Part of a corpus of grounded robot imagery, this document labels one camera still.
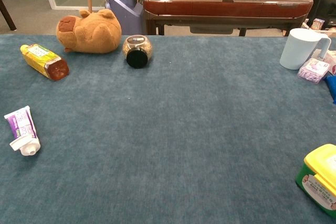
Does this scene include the black chair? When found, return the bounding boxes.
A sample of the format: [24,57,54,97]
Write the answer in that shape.
[307,0,336,30]

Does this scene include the brown capybara plush toy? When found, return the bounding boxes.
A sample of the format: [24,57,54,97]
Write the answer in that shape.
[56,8,122,54]

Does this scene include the dark wooden table leg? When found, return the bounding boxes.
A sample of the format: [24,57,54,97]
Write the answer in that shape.
[0,0,17,31]

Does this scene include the yellow lid wipes box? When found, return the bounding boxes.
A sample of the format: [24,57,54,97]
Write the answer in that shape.
[295,143,336,211]

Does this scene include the small colourful box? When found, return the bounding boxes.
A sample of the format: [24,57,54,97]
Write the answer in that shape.
[311,18,325,29]

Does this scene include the blue plastic packet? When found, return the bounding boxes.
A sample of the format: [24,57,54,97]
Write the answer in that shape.
[324,74,336,104]

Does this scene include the small purple tissue packet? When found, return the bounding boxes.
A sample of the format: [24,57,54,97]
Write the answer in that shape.
[297,57,330,85]

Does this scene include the pink floral carton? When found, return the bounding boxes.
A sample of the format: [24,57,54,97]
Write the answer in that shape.
[324,50,336,76]

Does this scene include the light blue plastic mug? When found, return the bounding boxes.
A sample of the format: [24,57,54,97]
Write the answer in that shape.
[279,28,332,71]

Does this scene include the blue felt table cloth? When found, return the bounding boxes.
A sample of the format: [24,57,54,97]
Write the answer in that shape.
[0,34,336,224]

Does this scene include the brown mahjong table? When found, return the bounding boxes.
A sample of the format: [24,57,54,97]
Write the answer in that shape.
[143,0,314,37]

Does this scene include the purple white tube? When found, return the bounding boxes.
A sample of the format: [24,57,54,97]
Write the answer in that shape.
[4,105,41,156]

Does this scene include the round glass jar black lid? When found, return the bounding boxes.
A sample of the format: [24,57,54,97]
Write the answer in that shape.
[122,34,153,69]

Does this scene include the yellow label tea bottle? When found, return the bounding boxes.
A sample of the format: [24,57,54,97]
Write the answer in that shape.
[20,44,70,81]

